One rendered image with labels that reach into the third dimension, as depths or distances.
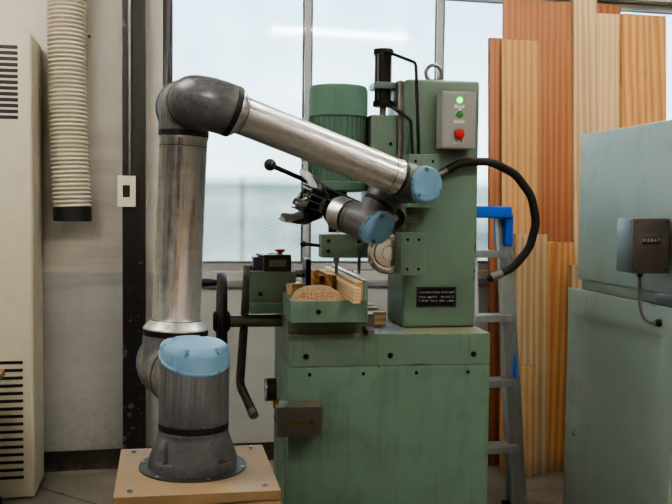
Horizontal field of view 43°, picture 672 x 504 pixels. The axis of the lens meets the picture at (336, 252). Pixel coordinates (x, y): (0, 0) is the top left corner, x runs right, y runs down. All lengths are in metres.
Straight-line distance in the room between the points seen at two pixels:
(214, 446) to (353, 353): 0.66
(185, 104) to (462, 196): 0.97
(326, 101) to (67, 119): 1.40
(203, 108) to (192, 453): 0.72
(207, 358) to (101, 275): 2.00
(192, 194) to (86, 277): 1.85
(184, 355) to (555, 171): 2.57
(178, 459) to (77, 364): 2.02
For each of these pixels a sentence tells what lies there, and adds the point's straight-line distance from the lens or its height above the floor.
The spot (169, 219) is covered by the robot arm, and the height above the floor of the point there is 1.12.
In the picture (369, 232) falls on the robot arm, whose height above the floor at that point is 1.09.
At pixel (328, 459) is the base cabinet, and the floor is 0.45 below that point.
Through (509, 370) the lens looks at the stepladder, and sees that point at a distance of 3.35.
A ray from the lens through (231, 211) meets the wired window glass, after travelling 3.84.
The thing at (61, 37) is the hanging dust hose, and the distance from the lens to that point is 3.64.
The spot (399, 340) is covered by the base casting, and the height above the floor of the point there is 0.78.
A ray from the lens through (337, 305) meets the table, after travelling 2.29.
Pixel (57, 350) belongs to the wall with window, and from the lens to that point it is 3.82.
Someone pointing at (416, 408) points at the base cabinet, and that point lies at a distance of 2.44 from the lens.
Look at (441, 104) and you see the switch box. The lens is 2.47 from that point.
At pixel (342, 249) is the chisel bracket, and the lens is 2.53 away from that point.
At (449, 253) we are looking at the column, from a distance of 2.52.
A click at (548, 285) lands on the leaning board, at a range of 3.87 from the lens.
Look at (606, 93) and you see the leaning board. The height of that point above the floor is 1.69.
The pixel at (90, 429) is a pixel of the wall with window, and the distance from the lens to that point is 3.88.
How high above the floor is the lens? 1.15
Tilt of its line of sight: 3 degrees down
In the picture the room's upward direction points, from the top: 1 degrees clockwise
